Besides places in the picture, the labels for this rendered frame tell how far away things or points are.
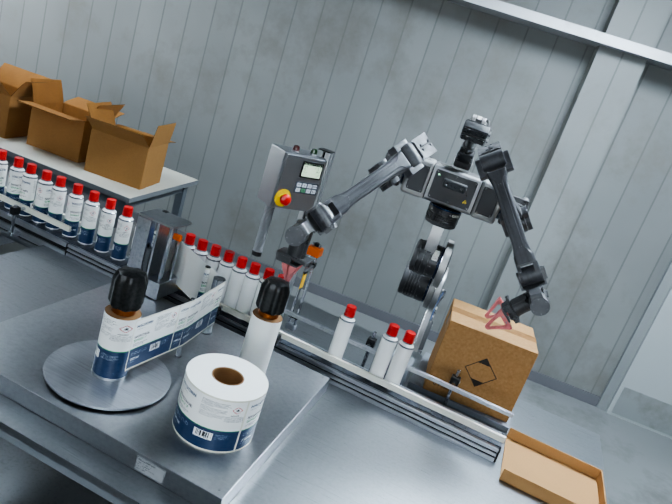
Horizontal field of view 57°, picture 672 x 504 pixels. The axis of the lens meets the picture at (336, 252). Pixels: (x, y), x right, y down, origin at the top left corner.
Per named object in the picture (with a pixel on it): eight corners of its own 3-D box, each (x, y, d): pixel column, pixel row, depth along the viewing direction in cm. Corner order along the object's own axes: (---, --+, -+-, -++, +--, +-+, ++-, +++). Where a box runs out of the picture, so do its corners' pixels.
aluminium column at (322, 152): (264, 324, 222) (318, 148, 202) (269, 320, 226) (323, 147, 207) (275, 329, 221) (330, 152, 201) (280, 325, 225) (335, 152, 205)
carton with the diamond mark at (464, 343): (422, 388, 210) (450, 319, 202) (428, 360, 233) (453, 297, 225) (506, 422, 206) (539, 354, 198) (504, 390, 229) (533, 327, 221)
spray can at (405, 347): (380, 386, 196) (401, 331, 189) (384, 380, 200) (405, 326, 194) (395, 394, 194) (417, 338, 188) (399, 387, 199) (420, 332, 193)
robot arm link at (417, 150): (446, 149, 197) (429, 123, 196) (415, 171, 192) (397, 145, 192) (394, 183, 239) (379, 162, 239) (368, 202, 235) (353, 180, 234)
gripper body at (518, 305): (503, 307, 188) (525, 296, 186) (502, 297, 198) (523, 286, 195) (514, 325, 189) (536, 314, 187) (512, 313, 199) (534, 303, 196)
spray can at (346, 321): (323, 360, 200) (342, 305, 194) (328, 354, 205) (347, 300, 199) (337, 367, 199) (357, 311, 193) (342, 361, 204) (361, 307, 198)
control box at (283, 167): (256, 197, 205) (271, 142, 199) (298, 202, 215) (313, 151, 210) (270, 208, 197) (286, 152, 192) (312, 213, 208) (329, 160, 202)
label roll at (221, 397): (158, 408, 151) (171, 357, 147) (227, 396, 165) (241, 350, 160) (196, 460, 138) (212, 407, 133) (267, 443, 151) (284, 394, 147)
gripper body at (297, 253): (305, 269, 179) (313, 246, 177) (274, 255, 181) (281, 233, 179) (312, 264, 185) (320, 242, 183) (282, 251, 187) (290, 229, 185)
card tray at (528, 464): (499, 479, 177) (504, 468, 176) (505, 437, 201) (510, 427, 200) (602, 530, 170) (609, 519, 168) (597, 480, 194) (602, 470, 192)
